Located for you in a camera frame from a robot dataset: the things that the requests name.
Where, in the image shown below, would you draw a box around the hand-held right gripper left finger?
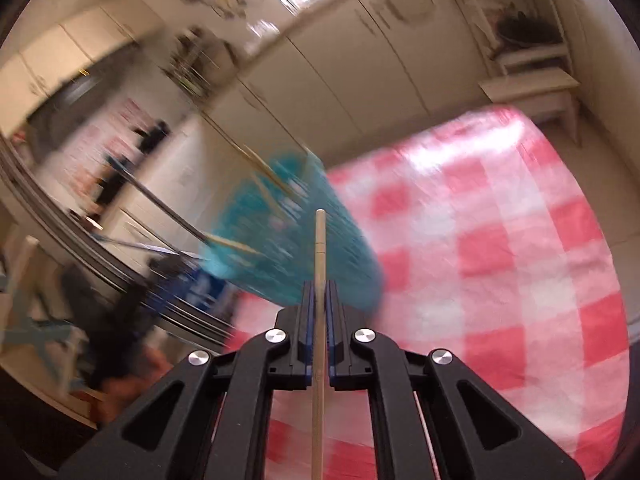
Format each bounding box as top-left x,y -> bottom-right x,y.
57,282 -> 316,480

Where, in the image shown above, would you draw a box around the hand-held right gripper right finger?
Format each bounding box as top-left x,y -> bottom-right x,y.
325,280 -> 586,480

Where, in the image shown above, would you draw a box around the wooden chopstick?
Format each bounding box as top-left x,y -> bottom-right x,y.
251,174 -> 290,222
310,209 -> 329,480
204,233 -> 264,257
200,111 -> 297,195

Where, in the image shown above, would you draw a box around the teal perforated plastic basket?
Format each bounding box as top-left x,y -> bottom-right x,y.
200,152 -> 387,322

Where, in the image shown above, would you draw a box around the beige folding rack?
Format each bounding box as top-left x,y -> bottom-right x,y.
0,236 -> 97,397

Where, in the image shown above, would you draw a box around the blue plastic bag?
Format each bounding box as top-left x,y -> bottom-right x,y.
189,264 -> 237,317

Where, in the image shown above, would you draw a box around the cream stove side cabinets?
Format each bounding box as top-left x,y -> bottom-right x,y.
100,105 -> 281,271

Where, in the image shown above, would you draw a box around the red white checked tablecloth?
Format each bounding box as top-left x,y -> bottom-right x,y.
222,105 -> 631,480

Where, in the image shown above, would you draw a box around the black cooking pot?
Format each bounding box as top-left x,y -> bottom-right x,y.
135,119 -> 172,155

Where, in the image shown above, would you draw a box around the steel range hood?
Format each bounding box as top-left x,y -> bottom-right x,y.
25,52 -> 136,126

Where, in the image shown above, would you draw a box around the cream upper cabinets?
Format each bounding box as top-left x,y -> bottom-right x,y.
0,5 -> 166,111

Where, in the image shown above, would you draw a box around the cream sink side cabinets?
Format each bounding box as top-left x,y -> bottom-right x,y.
200,0 -> 501,161

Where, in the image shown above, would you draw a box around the beige step stool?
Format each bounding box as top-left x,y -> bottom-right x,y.
477,67 -> 584,149

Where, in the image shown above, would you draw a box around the white tote bag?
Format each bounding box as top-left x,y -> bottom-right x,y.
369,0 -> 437,24

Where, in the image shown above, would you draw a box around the black wok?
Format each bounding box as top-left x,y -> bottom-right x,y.
496,11 -> 562,47

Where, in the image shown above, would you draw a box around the grey metal door rail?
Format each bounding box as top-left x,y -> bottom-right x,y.
0,135 -> 237,352

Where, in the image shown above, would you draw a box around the red wall stickers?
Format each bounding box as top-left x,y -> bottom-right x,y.
75,97 -> 151,186

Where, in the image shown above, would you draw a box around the wall utensil rack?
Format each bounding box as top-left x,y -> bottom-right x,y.
160,25 -> 242,102

